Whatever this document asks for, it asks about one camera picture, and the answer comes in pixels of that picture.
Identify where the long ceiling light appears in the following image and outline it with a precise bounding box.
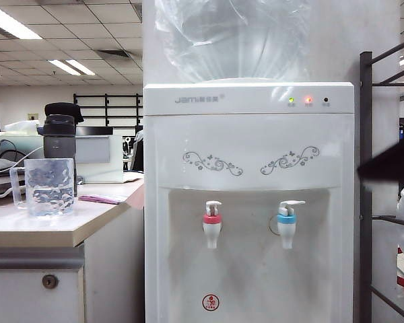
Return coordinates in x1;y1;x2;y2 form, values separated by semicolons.
0;5;43;40

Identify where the crumpled white plastic bag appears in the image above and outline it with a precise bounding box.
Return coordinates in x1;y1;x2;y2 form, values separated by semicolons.
3;120;38;133

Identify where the clear plastic-wrapped water jug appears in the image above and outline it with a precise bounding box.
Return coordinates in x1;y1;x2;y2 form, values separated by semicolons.
154;0;310;83

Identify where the twin ceiling light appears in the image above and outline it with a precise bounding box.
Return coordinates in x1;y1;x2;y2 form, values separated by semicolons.
47;59;96;77

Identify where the white water dispenser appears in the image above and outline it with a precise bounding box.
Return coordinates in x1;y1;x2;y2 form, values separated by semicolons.
143;81;355;323

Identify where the black wall rack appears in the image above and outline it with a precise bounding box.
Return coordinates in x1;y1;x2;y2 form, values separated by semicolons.
73;93;144;128

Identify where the dark metal shelf rack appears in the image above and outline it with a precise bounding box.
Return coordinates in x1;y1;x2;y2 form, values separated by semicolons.
359;33;404;323

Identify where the dark grey water bottle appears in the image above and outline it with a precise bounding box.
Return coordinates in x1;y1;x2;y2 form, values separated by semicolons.
42;114;78;198

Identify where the white cable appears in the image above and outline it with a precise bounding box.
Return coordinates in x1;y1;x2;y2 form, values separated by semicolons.
0;145;44;176

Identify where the black office chair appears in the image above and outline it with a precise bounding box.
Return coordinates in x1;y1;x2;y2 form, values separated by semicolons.
130;127;145;172

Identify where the white desk cabinet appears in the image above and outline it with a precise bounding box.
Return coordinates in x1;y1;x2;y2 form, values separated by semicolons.
0;208;145;323

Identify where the blue-ringed cold water tap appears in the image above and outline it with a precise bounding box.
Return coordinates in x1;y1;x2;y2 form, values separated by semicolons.
276;200;306;250

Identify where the red-ringed hot water tap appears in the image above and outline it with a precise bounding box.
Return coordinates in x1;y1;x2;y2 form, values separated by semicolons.
202;200;224;250

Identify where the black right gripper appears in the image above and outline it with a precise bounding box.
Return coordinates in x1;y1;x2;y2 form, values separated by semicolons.
356;141;404;184

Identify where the white box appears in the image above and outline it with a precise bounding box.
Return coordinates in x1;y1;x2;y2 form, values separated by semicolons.
74;134;125;184

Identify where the ceiling air vent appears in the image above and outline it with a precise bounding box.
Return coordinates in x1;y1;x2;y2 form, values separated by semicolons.
97;50;135;61

